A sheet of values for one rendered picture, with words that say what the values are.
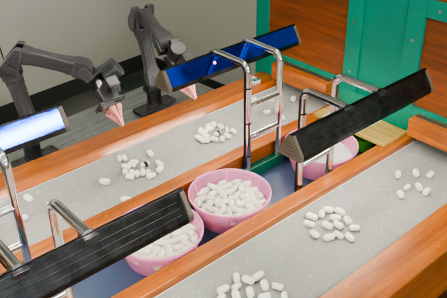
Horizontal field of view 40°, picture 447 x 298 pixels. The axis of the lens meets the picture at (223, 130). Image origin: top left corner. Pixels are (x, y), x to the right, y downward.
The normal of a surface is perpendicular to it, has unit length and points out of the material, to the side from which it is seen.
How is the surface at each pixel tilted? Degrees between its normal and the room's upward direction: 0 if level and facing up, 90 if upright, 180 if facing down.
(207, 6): 90
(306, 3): 90
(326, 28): 90
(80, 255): 58
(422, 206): 0
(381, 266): 0
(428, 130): 90
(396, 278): 0
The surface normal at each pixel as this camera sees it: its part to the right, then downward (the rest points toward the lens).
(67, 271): 0.55, -0.15
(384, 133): -0.01, -0.87
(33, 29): 0.72, 0.33
